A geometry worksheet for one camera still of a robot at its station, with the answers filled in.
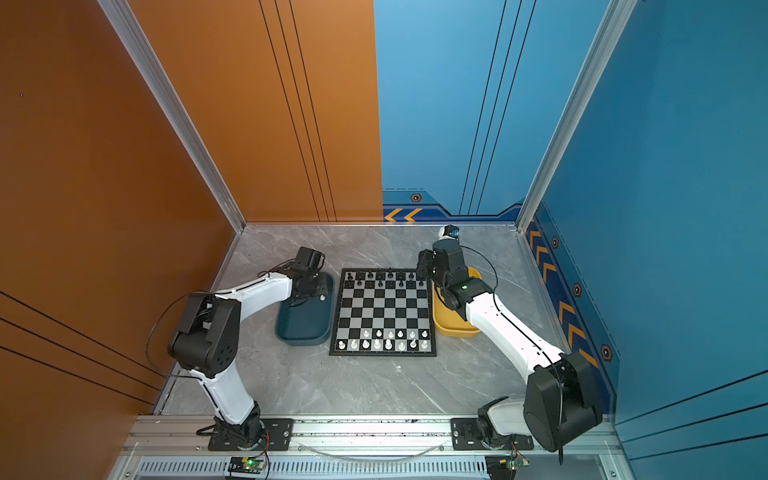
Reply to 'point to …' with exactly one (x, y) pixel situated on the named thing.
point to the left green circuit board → (248, 465)
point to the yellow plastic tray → (448, 322)
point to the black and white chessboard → (387, 312)
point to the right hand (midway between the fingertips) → (420, 254)
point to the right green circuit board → (506, 464)
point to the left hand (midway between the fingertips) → (323, 283)
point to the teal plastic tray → (309, 322)
